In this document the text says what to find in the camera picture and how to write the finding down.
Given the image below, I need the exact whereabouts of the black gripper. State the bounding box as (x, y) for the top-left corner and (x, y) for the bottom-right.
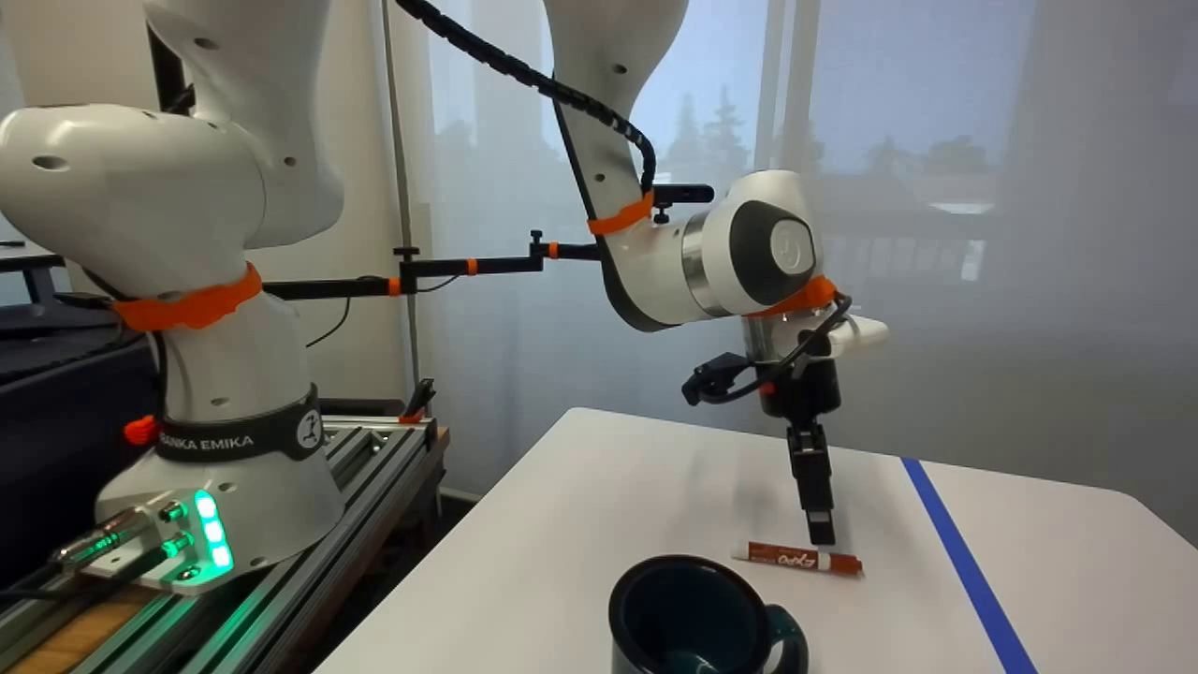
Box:
(745, 314), (854, 550)

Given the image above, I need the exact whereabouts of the orange marker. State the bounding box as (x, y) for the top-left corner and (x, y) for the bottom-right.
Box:
(740, 537), (868, 584)

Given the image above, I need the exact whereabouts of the long blue tape strip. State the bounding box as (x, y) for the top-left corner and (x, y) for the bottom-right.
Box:
(897, 454), (1042, 674)

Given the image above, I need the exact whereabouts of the dark green mug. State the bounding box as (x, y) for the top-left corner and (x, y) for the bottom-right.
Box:
(607, 550), (811, 674)

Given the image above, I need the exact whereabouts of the white sheer curtain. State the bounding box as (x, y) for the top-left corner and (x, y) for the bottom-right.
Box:
(371, 0), (1198, 540)

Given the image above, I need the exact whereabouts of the black red clamp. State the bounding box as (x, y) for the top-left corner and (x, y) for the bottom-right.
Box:
(398, 374), (440, 431)

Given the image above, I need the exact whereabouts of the grey vertical pole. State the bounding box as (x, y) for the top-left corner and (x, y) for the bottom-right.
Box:
(373, 0), (423, 414)

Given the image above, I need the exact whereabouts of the black cabinet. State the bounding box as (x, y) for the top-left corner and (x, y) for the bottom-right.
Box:
(0, 293), (163, 593)

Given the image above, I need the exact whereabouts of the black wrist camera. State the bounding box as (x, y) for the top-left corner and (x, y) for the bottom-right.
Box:
(677, 347), (767, 413)

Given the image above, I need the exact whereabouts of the black bar camera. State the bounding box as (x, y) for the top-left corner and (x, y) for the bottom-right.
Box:
(647, 181), (720, 208)

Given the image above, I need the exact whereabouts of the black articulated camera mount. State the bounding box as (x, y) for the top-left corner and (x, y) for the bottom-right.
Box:
(258, 223), (607, 303)

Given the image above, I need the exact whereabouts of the black corrugated cable conduit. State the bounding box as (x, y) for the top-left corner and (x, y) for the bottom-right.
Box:
(393, 0), (661, 208)

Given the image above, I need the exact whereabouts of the thin black cable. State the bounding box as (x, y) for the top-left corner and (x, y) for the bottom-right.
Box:
(304, 293), (358, 356)

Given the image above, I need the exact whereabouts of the aluminium rail base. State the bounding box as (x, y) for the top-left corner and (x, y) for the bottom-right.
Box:
(0, 414), (450, 674)

